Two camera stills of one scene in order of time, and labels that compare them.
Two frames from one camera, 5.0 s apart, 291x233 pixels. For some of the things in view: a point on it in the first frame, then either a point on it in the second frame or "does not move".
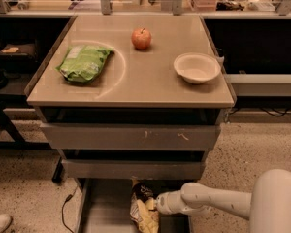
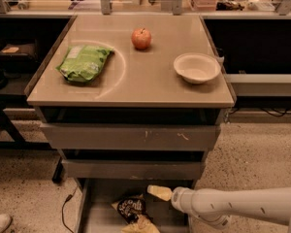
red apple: (141, 39) does not move
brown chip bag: (144, 213) -> (132, 212)
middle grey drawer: (138, 169) does not move
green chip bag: (82, 63) does not move
